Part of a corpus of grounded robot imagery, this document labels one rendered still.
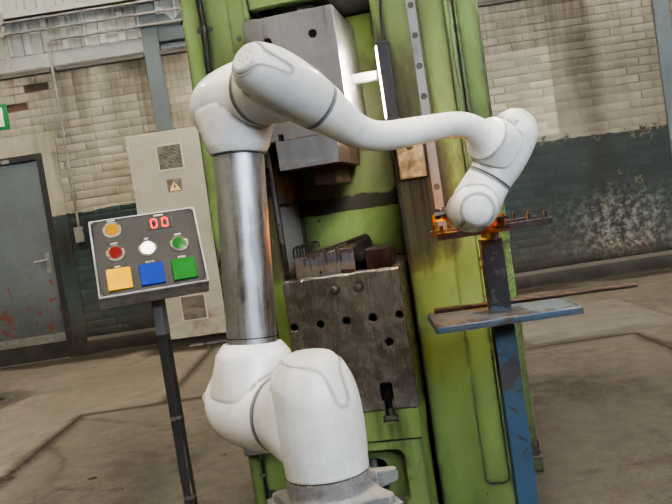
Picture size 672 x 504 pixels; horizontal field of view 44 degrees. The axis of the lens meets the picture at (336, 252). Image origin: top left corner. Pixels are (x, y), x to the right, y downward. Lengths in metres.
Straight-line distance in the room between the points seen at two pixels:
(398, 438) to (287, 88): 1.48
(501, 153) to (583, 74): 7.23
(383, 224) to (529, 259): 5.76
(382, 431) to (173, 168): 5.68
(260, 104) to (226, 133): 0.11
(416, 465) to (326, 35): 1.40
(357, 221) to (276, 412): 1.74
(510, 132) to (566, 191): 7.07
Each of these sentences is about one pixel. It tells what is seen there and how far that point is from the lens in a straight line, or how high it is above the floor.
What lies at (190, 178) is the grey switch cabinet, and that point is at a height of 1.61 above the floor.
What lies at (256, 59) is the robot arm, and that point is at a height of 1.40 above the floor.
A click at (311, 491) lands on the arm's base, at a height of 0.65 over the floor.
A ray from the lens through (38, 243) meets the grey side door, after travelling 9.15.
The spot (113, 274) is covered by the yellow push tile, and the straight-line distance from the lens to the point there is 2.66.
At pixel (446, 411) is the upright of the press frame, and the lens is 2.87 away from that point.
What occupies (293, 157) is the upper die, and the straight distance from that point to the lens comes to 2.70.
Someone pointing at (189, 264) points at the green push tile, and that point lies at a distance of 2.66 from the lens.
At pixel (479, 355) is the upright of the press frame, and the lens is 2.83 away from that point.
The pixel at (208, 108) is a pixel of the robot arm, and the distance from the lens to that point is 1.65.
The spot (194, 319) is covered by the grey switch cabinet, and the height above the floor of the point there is 0.27.
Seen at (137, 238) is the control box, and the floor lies 1.12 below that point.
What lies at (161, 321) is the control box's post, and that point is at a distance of 2.78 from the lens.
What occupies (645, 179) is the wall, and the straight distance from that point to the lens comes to 9.15.
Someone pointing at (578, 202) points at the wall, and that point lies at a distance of 8.93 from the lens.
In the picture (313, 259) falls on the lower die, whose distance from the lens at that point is 2.70.
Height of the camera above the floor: 1.12
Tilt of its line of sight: 3 degrees down
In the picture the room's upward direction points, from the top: 9 degrees counter-clockwise
